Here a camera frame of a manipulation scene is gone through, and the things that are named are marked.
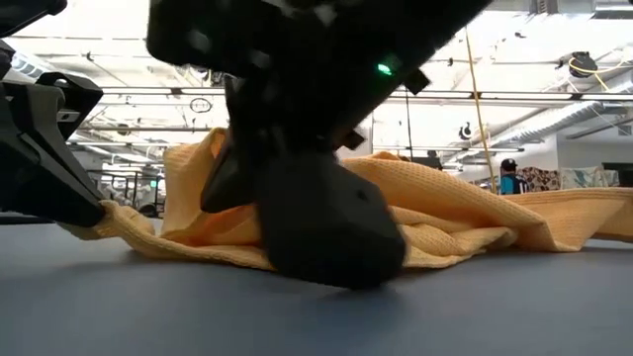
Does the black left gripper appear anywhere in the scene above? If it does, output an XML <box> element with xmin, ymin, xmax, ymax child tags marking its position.
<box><xmin>0</xmin><ymin>39</ymin><xmax>106</xmax><ymax>228</ymax></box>

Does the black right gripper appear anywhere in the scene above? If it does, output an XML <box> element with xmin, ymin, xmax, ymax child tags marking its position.
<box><xmin>145</xmin><ymin>0</ymin><xmax>491</xmax><ymax>154</ymax></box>

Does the yellow waffle towel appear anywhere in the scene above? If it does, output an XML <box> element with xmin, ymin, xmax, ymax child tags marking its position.
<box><xmin>57</xmin><ymin>127</ymin><xmax>633</xmax><ymax>272</ymax></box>

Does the large black monitor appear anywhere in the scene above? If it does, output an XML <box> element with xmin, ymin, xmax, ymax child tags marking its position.
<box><xmin>412</xmin><ymin>150</ymin><xmax>444</xmax><ymax>172</ymax></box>

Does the person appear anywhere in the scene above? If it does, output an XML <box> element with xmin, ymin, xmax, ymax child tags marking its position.
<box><xmin>497</xmin><ymin>157</ymin><xmax>526</xmax><ymax>196</ymax></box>

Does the brown circle patterned fabric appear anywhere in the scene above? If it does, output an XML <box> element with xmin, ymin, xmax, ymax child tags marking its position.
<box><xmin>516</xmin><ymin>166</ymin><xmax>563</xmax><ymax>193</ymax></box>

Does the pale floral fabric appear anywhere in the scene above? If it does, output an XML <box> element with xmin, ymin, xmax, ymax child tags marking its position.
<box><xmin>561</xmin><ymin>165</ymin><xmax>620</xmax><ymax>190</ymax></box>

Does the black cabinet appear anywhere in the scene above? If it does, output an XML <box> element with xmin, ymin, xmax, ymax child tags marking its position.
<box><xmin>601</xmin><ymin>161</ymin><xmax>633</xmax><ymax>188</ymax></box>

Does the black cage frame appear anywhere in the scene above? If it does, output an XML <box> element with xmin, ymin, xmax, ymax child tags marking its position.
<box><xmin>86</xmin><ymin>169</ymin><xmax>167</xmax><ymax>219</ymax></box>

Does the yellow hanging cable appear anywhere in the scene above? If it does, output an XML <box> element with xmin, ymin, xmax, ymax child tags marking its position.
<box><xmin>463</xmin><ymin>27</ymin><xmax>498</xmax><ymax>195</ymax></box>

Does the silver air duct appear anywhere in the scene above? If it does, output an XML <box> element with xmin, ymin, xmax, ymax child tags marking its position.
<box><xmin>494</xmin><ymin>81</ymin><xmax>633</xmax><ymax>145</ymax></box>

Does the black ceiling cable reel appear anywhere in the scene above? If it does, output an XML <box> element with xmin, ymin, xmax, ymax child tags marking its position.
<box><xmin>568</xmin><ymin>50</ymin><xmax>599</xmax><ymax>79</ymax></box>

